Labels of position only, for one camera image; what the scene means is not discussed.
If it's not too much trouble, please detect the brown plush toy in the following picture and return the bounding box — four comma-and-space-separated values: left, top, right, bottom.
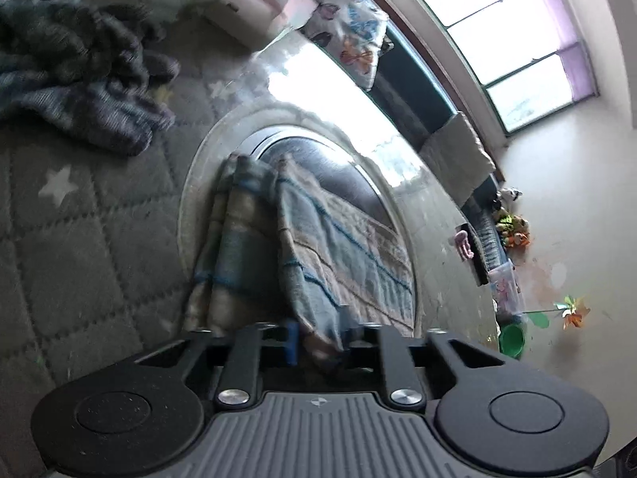
496, 214, 529, 235

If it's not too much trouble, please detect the green plastic basin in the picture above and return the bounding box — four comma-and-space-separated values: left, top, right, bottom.
499, 324, 526, 359

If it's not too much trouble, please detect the orange plush toy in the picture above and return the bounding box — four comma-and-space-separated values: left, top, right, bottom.
503, 232, 530, 249

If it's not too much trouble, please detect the blue striped towel garment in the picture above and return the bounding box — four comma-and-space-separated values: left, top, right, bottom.
184, 155, 416, 361

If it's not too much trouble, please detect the white tissue box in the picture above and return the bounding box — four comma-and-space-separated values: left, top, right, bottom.
200, 0, 319, 53

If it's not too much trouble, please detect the butterfly print pillow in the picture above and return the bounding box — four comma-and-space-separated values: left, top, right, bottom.
301, 0, 389, 91

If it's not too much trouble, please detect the black white plush toy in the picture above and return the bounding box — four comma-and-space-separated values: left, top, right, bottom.
498, 188, 523, 208

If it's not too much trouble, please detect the black remote control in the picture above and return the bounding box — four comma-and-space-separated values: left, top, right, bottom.
460, 223, 490, 286

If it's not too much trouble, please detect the pink hair band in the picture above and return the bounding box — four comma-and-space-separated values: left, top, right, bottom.
453, 230, 474, 261

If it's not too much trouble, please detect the blue sofa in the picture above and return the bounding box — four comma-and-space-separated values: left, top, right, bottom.
370, 0, 508, 271

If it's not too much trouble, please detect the dark blue knitted cloth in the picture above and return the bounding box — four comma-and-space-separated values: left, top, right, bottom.
1, 0, 180, 157

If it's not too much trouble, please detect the green framed window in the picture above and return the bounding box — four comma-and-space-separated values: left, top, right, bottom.
375, 0, 602, 138

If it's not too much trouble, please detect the colourful paper pinwheel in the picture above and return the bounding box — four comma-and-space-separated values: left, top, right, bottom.
524, 296, 590, 330

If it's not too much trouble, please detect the clear plastic storage box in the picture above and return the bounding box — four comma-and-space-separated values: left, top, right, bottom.
487, 261, 525, 315

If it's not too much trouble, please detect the beige square cushion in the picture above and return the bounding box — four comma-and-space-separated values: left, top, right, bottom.
419, 112, 496, 207

